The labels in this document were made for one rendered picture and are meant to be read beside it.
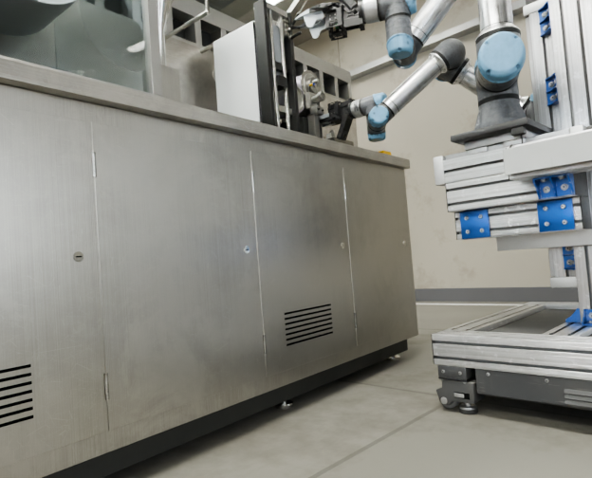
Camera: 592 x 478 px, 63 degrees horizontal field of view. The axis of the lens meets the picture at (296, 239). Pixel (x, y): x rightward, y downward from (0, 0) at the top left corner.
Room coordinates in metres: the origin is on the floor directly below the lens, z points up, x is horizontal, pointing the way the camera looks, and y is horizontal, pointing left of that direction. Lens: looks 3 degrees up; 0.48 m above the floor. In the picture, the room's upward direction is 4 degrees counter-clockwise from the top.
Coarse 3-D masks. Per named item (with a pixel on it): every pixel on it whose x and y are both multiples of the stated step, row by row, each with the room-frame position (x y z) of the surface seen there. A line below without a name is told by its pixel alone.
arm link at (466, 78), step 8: (464, 64) 1.90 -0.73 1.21; (448, 72) 1.92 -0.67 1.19; (456, 72) 1.91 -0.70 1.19; (464, 72) 1.91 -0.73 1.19; (472, 72) 1.91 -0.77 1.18; (440, 80) 2.01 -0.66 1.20; (448, 80) 1.95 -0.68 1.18; (456, 80) 1.93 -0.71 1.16; (464, 80) 1.93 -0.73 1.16; (472, 80) 1.91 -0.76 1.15; (472, 88) 1.93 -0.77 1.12; (520, 96) 1.91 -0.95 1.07
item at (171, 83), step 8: (160, 0) 1.59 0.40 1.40; (168, 0) 1.61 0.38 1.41; (160, 8) 1.60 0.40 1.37; (168, 8) 1.62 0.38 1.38; (160, 16) 1.60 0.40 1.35; (160, 24) 1.61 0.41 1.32; (160, 32) 1.61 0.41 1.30; (160, 40) 1.61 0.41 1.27; (160, 48) 1.61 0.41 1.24; (160, 56) 1.61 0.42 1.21; (168, 72) 1.60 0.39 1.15; (176, 72) 1.63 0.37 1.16; (168, 80) 1.60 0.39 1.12; (176, 80) 1.62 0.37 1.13; (168, 88) 1.60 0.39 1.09; (176, 88) 1.62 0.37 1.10; (168, 96) 1.59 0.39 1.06; (176, 96) 1.62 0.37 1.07
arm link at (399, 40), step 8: (392, 16) 1.36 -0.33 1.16; (400, 16) 1.36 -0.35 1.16; (408, 16) 1.36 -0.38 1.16; (392, 24) 1.36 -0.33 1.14; (400, 24) 1.36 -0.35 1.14; (408, 24) 1.36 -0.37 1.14; (392, 32) 1.37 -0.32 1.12; (400, 32) 1.36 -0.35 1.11; (408, 32) 1.36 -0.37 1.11; (392, 40) 1.37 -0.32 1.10; (400, 40) 1.36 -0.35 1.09; (408, 40) 1.36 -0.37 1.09; (392, 48) 1.37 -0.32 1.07; (400, 48) 1.36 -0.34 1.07; (408, 48) 1.36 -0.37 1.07; (392, 56) 1.40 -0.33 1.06; (400, 56) 1.40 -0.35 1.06; (408, 56) 1.41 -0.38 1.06
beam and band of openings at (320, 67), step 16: (176, 0) 1.98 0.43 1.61; (192, 0) 2.04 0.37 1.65; (176, 16) 2.04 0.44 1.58; (192, 16) 2.05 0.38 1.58; (208, 16) 2.11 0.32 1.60; (224, 16) 2.18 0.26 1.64; (192, 32) 2.06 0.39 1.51; (208, 32) 2.20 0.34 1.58; (224, 32) 2.18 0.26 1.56; (304, 64) 2.64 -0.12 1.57; (320, 64) 2.76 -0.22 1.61; (320, 80) 2.75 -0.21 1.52; (336, 80) 2.88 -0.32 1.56; (336, 96) 2.87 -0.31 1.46
